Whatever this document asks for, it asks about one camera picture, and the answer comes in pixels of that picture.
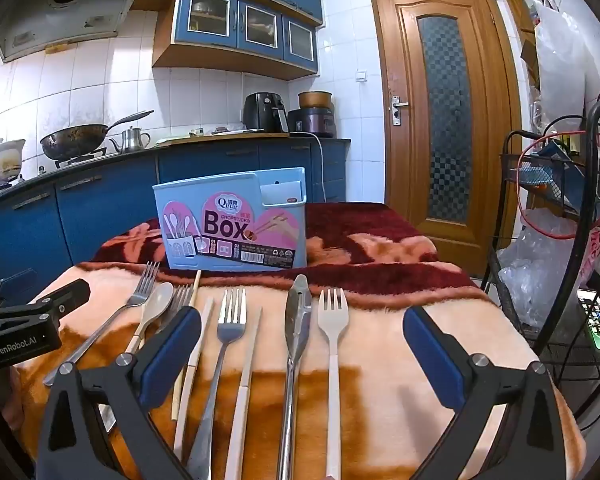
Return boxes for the brown inner pot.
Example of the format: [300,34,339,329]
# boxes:
[298,91,335,109]

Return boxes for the white fork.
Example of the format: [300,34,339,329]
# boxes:
[317,288,350,480]

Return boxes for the white hanging bag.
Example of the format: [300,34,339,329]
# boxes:
[532,0,588,111]

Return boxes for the wooden wall shelf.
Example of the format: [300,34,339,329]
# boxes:
[497,0,546,86]

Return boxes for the metal door handle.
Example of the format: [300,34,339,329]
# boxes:
[389,95,410,126]

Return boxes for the black metal rack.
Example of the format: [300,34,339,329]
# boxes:
[482,87,600,431]

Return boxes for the smartphone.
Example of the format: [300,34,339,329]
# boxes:
[577,287,600,352]

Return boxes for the wooden chopstick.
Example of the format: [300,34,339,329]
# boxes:
[171,270,202,422]

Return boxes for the pink bag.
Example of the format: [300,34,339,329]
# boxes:
[575,230,600,301]

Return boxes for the grey range hood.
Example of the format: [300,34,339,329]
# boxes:
[0,0,151,63]

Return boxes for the red cable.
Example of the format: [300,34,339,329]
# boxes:
[517,115,600,241]

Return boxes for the beige spoon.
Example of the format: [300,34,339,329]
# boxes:
[125,282,174,356]

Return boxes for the red and orange blanket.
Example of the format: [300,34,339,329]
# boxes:
[10,202,581,480]

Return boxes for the black wok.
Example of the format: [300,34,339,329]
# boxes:
[40,110,155,161]

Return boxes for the white power cable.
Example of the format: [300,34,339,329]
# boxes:
[285,131,331,203]

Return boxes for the black air fryer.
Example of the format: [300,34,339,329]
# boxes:
[242,91,290,133]

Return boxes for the white cooking pot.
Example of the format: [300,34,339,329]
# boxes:
[0,138,26,191]

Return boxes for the blue base cabinets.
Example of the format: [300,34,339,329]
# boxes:
[0,137,348,281]

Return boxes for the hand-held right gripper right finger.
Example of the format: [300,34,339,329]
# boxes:
[402,306,573,480]

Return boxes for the dark rice cooker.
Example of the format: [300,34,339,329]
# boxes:
[287,106,337,139]

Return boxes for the glass door wall cabinet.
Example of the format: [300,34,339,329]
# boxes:
[152,0,321,81]

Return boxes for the blue bag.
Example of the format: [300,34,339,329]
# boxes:
[520,142,588,211]

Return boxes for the light blue chopsticks box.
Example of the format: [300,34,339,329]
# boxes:
[152,167,308,272]

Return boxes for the clear plastic bag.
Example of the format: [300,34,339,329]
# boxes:
[497,207,581,331]

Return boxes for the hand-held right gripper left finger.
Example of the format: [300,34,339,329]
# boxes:
[36,305,203,480]

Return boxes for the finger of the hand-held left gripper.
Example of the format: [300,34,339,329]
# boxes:
[27,279,91,318]
[0,269,37,311]

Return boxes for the metal fork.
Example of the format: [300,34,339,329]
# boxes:
[186,288,248,480]
[42,261,160,387]
[155,285,193,333]

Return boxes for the wooden door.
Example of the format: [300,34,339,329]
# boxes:
[370,0,523,278]

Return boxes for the gas stove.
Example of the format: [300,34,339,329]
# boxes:
[0,147,108,201]

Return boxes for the metal kettle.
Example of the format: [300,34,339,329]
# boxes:
[109,127,152,155]

